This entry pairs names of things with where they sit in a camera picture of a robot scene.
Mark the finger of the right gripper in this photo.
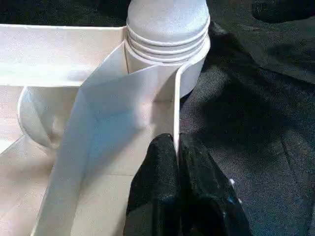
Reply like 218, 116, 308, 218
251, 0, 315, 24

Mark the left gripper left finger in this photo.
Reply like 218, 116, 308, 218
124, 133, 179, 236

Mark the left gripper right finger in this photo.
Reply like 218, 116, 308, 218
177, 134, 252, 236

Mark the white plastic table top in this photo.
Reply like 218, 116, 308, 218
0, 23, 212, 236

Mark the white plastic table leg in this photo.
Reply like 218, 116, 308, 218
126, 0, 211, 64

